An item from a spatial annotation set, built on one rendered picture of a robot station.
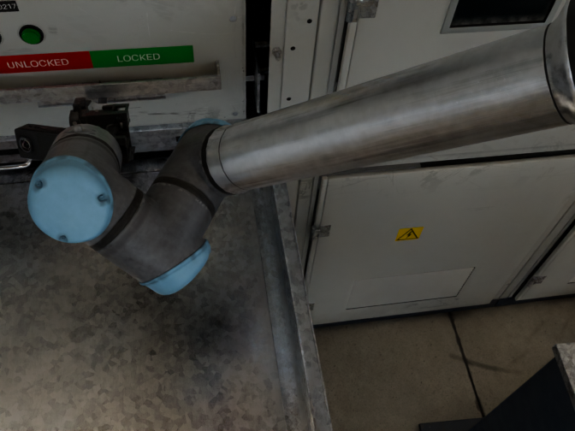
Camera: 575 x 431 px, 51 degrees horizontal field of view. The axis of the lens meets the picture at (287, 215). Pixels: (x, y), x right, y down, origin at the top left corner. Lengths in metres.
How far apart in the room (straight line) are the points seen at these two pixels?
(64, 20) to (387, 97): 0.56
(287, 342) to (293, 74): 0.43
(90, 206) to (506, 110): 0.43
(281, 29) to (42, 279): 0.56
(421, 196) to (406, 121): 0.78
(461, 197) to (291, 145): 0.79
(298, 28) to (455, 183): 0.56
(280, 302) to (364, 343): 0.94
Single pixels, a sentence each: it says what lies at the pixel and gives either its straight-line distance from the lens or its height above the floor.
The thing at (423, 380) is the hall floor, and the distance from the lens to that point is 1.92.
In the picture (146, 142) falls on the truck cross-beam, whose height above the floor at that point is 0.89.
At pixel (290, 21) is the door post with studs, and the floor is 1.17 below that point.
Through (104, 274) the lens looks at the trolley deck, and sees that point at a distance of 1.05.
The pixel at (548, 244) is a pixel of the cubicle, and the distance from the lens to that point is 1.80.
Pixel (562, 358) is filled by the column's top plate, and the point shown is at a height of 0.75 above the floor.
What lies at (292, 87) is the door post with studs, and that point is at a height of 1.04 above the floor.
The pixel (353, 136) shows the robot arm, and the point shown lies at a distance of 0.61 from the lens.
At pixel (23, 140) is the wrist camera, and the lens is 0.92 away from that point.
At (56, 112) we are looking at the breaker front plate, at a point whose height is 0.97.
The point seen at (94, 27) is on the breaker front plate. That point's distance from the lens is 0.99.
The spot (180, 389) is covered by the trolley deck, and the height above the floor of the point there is 0.85.
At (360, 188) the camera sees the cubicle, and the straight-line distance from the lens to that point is 1.26.
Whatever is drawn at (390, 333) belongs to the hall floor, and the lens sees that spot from 1.95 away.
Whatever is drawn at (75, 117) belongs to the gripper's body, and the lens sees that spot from 0.91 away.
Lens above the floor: 1.75
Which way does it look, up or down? 56 degrees down
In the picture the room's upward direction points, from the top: 6 degrees clockwise
